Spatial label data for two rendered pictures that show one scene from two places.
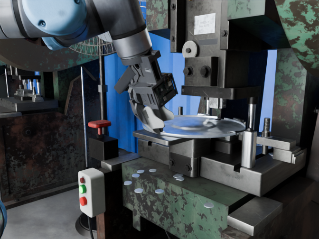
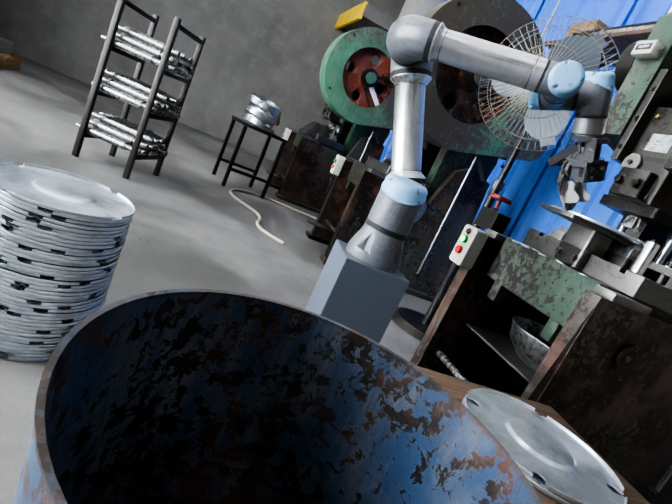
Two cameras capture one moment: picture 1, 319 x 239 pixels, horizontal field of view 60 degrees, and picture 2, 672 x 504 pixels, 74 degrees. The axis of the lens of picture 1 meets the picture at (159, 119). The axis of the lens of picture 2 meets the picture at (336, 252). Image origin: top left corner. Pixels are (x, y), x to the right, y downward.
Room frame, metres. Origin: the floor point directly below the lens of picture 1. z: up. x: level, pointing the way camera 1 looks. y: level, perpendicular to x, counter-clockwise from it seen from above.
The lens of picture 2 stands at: (-0.75, 0.01, 0.69)
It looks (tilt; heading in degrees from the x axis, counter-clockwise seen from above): 12 degrees down; 22
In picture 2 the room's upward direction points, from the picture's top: 25 degrees clockwise
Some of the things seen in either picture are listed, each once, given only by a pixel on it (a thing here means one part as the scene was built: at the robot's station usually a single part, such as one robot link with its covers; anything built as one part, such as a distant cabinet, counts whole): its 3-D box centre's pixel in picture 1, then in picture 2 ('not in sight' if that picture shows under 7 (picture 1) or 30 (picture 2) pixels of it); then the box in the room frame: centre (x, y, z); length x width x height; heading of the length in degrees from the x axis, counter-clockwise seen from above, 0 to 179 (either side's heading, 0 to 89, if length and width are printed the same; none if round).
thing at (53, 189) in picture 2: not in sight; (66, 190); (-0.10, 0.92, 0.35); 0.29 x 0.29 x 0.01
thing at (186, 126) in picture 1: (192, 124); (598, 226); (0.78, -0.10, 0.78); 0.29 x 0.29 x 0.01
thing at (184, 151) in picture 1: (181, 150); (575, 241); (0.75, -0.06, 0.72); 0.25 x 0.14 x 0.14; 134
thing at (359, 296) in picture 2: not in sight; (337, 330); (0.38, 0.37, 0.23); 0.18 x 0.18 x 0.45; 36
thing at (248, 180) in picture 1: (216, 151); (606, 272); (0.87, -0.19, 0.67); 0.45 x 0.30 x 0.06; 44
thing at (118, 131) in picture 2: not in sight; (140, 93); (1.25, 2.43, 0.47); 0.46 x 0.43 x 0.95; 114
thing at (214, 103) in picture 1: (217, 101); (633, 223); (0.86, -0.18, 0.84); 0.05 x 0.03 x 0.04; 44
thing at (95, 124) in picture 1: (100, 132); (497, 206); (0.94, 0.21, 0.72); 0.07 x 0.06 x 0.08; 134
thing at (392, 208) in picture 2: not in sight; (398, 203); (0.39, 0.37, 0.62); 0.13 x 0.12 x 0.14; 11
